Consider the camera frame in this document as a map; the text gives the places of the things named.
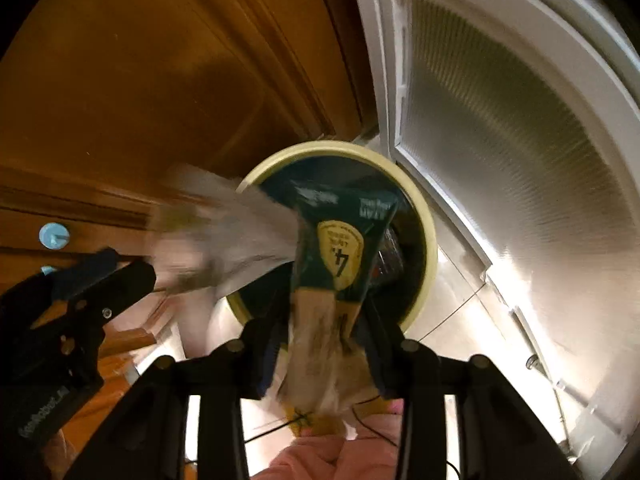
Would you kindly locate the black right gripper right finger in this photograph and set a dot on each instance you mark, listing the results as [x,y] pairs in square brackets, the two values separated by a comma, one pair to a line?
[404,369]

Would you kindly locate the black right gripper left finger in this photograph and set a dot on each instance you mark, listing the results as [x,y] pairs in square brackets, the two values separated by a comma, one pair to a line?
[242,368]

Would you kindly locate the yellow rimmed trash bin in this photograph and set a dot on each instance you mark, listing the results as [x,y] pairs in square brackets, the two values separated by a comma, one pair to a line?
[406,264]

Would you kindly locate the white framed glass door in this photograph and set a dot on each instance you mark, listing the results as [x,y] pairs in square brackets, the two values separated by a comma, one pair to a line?
[521,119]

